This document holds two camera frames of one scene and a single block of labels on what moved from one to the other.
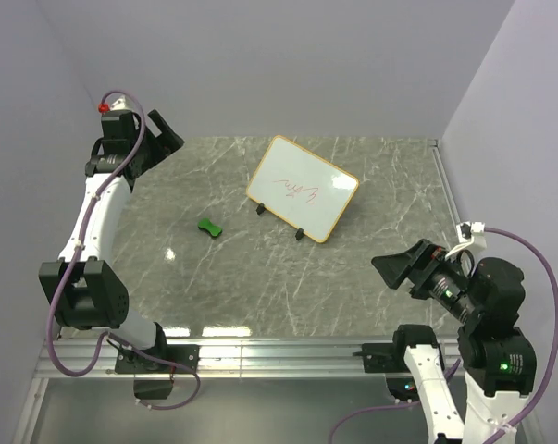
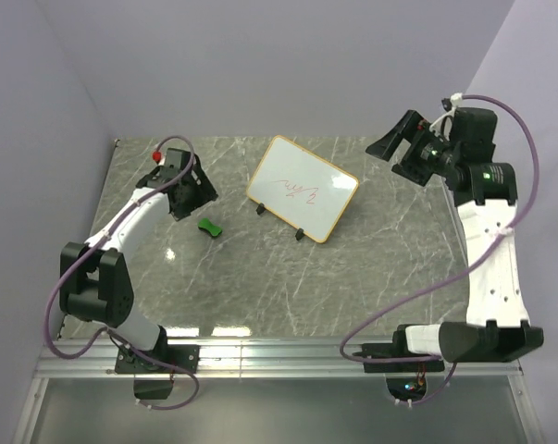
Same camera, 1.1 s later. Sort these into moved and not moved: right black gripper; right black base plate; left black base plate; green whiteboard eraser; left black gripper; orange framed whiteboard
Moved: left black gripper; right black gripper
Not moved: green whiteboard eraser; left black base plate; right black base plate; orange framed whiteboard
